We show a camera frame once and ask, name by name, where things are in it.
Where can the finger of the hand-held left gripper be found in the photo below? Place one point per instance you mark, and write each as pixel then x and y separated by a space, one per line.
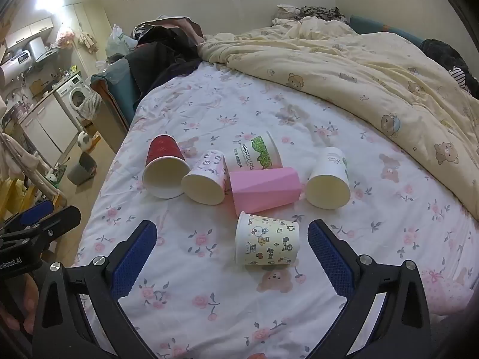
pixel 56 222
pixel 33 211

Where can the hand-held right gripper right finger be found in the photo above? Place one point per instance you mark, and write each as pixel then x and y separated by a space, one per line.
pixel 331 260

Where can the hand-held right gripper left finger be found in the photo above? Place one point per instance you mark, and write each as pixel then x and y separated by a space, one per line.
pixel 134 258

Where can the cartoon print paper cup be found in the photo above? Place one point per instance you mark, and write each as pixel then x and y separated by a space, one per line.
pixel 267 241

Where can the plain white paper cup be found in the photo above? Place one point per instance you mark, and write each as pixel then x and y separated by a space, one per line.
pixel 329 187

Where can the pink faceted plastic cup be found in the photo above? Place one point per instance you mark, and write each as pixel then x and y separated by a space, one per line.
pixel 262 189

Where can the red paper cup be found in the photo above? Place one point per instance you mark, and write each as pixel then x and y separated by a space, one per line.
pixel 162 149

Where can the purple print paper cup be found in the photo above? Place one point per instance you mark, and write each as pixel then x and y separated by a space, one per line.
pixel 211 162

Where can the green leaf paper cup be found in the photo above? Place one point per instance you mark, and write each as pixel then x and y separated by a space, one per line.
pixel 262 150

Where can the person's left hand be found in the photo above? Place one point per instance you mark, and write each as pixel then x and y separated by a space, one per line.
pixel 24 299

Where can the beige towel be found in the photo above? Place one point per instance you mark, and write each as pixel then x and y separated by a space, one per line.
pixel 18 157

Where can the grey trash bin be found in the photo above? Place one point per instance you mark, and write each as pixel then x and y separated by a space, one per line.
pixel 81 170

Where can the white kitchen counter cabinet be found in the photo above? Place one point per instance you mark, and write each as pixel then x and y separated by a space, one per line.
pixel 46 127

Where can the cloth draped on washer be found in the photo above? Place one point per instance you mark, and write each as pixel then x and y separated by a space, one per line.
pixel 89 106

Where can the pink patterned cloth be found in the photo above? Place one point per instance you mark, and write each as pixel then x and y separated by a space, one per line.
pixel 449 288

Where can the white washing machine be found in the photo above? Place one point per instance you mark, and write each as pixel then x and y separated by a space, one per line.
pixel 73 89

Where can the white water heater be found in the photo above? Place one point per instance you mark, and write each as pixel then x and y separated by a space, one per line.
pixel 15 68

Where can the pink hanging bag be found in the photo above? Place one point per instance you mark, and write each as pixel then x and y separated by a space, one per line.
pixel 66 36

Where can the beige hanging cloth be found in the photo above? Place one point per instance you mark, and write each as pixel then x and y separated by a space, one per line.
pixel 88 42

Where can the white plastic bag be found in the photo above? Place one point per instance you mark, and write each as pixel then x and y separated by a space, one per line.
pixel 118 43

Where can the yellow bear print duvet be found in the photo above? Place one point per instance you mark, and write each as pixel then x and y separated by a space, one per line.
pixel 355 67

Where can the dark clothes pile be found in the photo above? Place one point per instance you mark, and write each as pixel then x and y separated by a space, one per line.
pixel 161 56

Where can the dark clothing heap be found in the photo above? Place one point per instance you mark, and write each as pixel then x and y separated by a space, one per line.
pixel 445 58

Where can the teal headboard cushion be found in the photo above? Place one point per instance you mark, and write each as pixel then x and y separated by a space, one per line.
pixel 389 30

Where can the black white patterned fabric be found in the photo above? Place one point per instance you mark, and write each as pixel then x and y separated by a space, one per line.
pixel 322 13

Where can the teal bed frame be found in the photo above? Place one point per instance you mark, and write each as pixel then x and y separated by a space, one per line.
pixel 118 86

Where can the white wall cabinets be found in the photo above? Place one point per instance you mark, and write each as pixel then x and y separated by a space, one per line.
pixel 32 31

